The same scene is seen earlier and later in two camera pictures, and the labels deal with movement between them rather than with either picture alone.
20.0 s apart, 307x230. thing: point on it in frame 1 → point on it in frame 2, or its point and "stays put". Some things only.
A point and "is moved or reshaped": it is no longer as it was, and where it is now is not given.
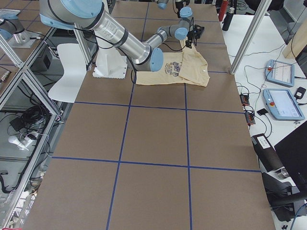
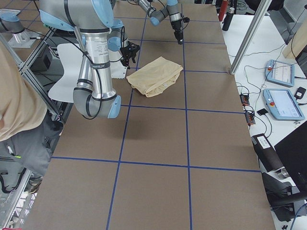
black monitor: x=292 y=149 stays put
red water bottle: x=223 y=10 stays put
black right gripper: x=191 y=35 → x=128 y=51
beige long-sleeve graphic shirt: x=187 y=67 is moved or reshaped
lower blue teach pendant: x=283 y=105 stays put
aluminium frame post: x=262 y=9 stays put
